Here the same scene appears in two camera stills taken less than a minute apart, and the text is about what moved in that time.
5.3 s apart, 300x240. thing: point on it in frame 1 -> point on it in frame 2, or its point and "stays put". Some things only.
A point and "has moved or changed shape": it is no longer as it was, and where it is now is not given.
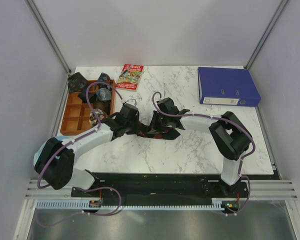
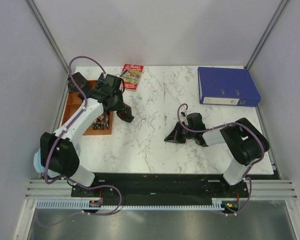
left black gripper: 134,131 -> 120,106
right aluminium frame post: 267,33 stays put
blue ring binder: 227,86 stays put
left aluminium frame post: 52,42 stays put
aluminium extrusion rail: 260,190 stays put
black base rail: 162,186 stays put
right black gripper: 153,124 -> 174,136
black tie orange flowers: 147,132 has moved or changed shape
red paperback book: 130,77 stays put
